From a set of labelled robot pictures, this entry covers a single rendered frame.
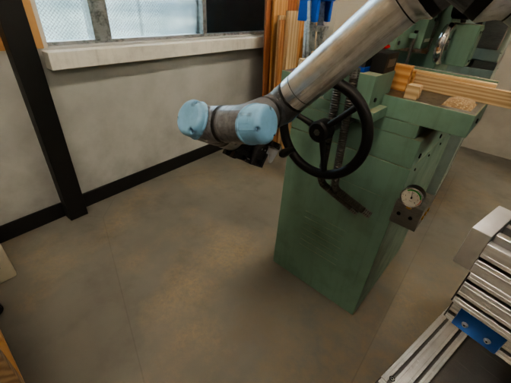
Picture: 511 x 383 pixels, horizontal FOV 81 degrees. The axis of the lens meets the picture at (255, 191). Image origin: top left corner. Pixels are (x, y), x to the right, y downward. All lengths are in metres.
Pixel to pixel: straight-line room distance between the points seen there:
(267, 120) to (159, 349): 0.98
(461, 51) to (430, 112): 0.34
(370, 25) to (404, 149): 0.49
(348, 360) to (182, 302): 0.70
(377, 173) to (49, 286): 1.41
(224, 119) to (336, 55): 0.23
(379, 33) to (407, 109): 0.42
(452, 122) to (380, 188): 0.28
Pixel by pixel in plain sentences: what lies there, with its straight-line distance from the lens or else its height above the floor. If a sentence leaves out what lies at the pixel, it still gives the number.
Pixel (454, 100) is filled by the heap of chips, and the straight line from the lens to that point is 0.97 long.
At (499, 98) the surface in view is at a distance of 1.07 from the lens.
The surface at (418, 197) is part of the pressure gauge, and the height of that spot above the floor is 0.67.
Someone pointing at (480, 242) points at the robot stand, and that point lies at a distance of 0.70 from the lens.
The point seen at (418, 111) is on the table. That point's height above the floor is 0.88.
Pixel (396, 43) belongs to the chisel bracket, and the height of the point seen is 1.02.
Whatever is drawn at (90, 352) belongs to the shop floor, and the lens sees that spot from 1.36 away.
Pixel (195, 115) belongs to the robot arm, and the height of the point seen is 0.91.
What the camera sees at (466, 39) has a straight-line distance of 1.23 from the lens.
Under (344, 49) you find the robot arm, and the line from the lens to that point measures 0.58.
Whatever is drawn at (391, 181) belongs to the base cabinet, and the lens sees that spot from 1.02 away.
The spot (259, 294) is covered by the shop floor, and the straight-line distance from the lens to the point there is 1.40.
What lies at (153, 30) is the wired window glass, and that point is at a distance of 2.09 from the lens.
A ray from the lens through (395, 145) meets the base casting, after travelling 0.98.
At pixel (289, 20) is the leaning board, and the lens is 2.47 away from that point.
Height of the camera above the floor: 1.11
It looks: 33 degrees down
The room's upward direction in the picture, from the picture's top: 4 degrees clockwise
